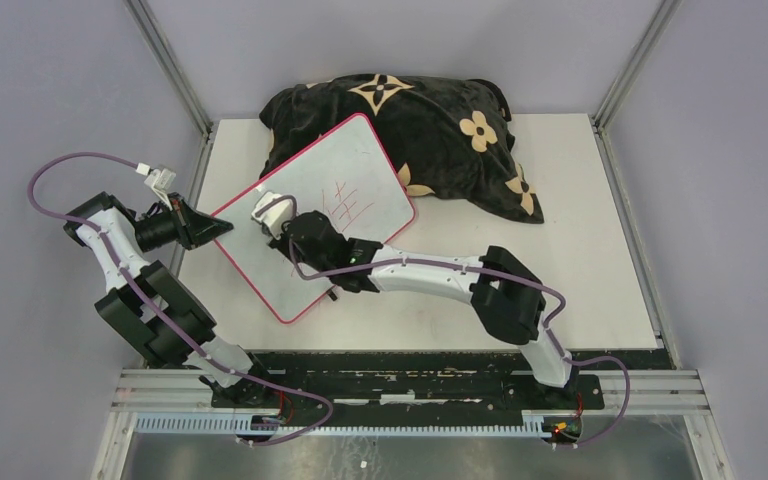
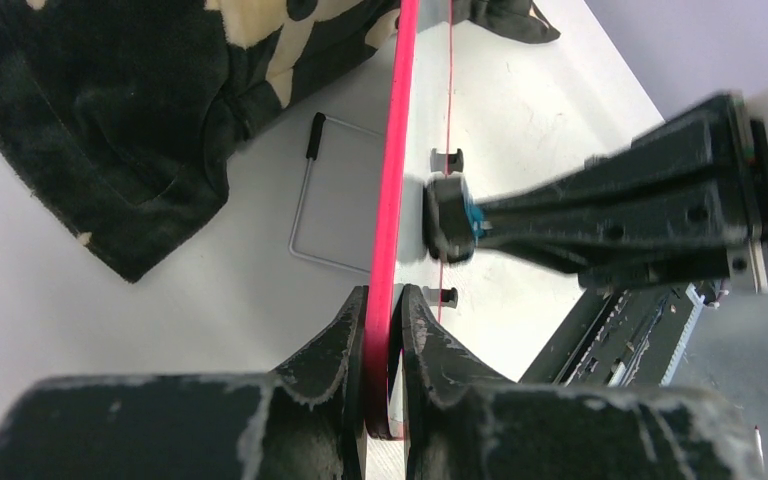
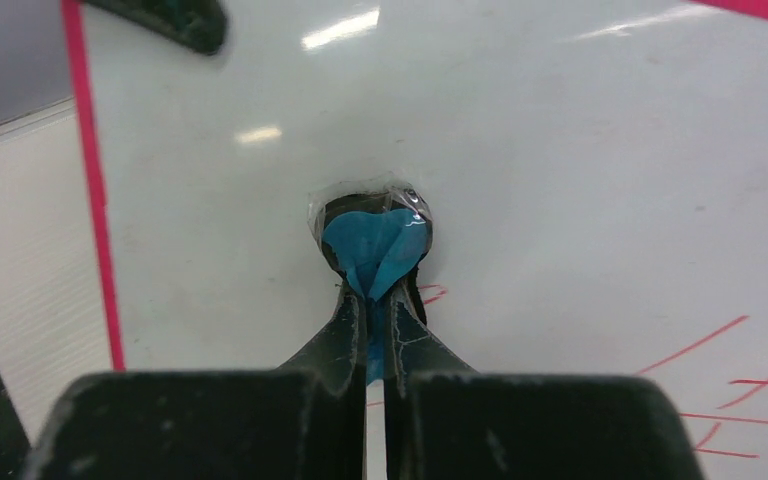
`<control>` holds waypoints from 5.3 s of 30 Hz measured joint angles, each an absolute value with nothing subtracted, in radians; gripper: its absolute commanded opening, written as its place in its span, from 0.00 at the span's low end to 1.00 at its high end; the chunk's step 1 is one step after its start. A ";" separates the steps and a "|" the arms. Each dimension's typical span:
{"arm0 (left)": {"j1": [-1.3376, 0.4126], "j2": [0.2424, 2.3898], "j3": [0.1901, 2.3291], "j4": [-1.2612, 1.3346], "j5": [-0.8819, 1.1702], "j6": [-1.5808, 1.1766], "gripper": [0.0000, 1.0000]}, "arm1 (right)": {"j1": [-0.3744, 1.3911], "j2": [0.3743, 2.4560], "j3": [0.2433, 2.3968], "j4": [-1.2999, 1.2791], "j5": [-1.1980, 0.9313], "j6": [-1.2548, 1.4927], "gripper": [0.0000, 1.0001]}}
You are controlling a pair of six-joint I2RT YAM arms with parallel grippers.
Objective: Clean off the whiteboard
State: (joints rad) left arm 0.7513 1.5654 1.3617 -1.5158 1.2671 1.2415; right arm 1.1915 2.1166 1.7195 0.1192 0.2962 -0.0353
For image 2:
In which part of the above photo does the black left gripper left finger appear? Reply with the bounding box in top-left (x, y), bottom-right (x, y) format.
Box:
top-left (0, 286), bottom-right (367, 479)

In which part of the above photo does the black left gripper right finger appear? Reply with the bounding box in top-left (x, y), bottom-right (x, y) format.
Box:
top-left (400, 284), bottom-right (765, 479)

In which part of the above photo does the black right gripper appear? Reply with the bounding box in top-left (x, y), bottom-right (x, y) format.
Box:
top-left (473, 93), bottom-right (768, 294)

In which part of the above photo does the blue black eraser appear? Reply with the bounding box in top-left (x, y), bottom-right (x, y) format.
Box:
top-left (422, 174), bottom-right (485, 265)

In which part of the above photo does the pink framed whiteboard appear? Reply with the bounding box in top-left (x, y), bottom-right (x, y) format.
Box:
top-left (362, 1), bottom-right (454, 440)

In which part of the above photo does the black floral pillow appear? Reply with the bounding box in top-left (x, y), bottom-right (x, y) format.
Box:
top-left (0, 0), bottom-right (562, 285)

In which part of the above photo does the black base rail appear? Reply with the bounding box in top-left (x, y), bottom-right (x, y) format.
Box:
top-left (520, 281), bottom-right (720, 387)

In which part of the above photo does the wire whiteboard stand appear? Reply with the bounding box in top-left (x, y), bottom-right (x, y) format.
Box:
top-left (288, 112), bottom-right (384, 276)

